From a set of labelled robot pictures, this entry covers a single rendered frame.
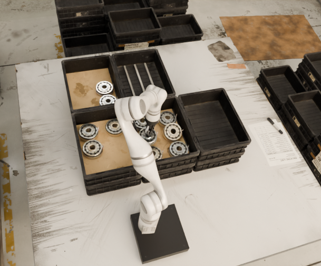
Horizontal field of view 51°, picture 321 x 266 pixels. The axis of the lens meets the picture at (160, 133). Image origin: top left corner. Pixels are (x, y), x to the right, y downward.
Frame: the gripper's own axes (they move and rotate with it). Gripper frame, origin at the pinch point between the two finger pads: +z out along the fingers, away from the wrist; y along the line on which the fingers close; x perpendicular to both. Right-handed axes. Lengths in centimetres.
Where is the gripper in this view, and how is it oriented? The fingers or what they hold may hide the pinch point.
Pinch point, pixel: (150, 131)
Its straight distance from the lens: 183.1
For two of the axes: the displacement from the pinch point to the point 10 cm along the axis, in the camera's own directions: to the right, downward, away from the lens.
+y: 4.4, -7.1, 5.4
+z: -1.1, 5.6, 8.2
